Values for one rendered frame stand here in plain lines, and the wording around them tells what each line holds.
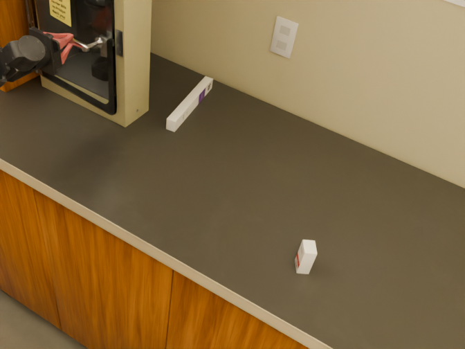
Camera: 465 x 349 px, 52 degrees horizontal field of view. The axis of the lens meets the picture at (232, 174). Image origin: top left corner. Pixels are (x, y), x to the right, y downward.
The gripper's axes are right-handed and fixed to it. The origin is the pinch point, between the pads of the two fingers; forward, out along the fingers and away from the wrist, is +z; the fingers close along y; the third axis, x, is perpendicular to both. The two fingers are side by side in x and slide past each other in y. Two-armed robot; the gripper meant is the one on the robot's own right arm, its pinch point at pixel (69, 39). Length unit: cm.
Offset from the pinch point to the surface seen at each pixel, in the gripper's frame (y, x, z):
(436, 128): -14, -89, 50
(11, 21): -5.7, 25.6, 4.2
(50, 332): -120, 6, -20
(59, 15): 2.0, 7.5, 4.8
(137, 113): -23.9, -11.4, 12.2
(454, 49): 9, -83, 50
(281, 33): -3, -37, 49
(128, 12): 8.2, -11.4, 8.5
